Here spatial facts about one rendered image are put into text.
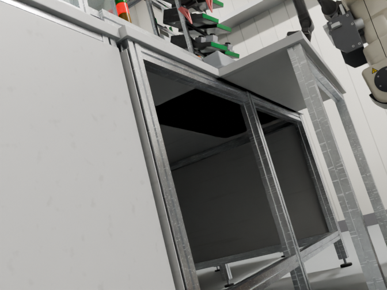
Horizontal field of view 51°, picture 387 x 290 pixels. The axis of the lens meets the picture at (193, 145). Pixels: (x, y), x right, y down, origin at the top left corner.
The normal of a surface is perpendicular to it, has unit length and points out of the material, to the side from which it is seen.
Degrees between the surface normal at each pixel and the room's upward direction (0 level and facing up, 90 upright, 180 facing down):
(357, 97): 90
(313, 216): 90
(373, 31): 90
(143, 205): 90
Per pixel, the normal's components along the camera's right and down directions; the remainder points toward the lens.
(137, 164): 0.82, -0.33
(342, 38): -0.48, -0.07
